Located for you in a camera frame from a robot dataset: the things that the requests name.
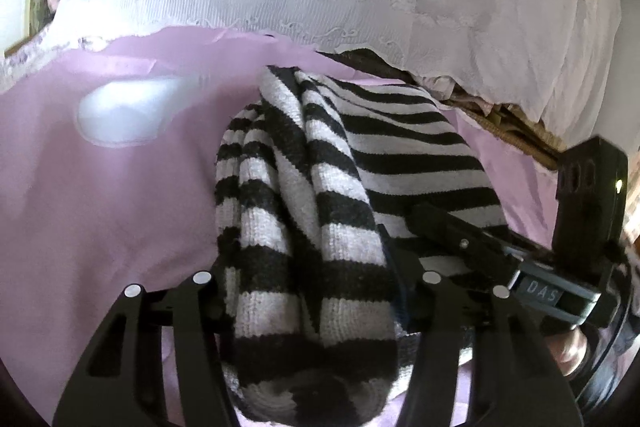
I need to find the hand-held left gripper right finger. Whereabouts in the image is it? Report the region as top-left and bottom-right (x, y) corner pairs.
(390, 252), (586, 427)

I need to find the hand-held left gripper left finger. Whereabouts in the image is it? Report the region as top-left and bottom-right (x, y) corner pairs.
(52, 271), (238, 427)

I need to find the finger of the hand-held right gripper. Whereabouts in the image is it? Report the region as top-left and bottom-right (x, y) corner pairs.
(407, 202), (523, 290)

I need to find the black white striped sweater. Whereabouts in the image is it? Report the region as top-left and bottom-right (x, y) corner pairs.
(215, 66), (508, 425)

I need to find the person's right hand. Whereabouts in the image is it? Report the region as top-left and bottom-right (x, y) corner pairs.
(542, 324), (593, 378)

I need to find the woven straw mat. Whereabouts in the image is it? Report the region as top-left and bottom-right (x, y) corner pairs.
(440, 94), (566, 170)

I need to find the pink bed sheet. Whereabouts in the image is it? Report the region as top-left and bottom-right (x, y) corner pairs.
(0, 29), (566, 427)

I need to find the dark cloth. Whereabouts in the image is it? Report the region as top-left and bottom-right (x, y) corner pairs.
(320, 48), (406, 82)

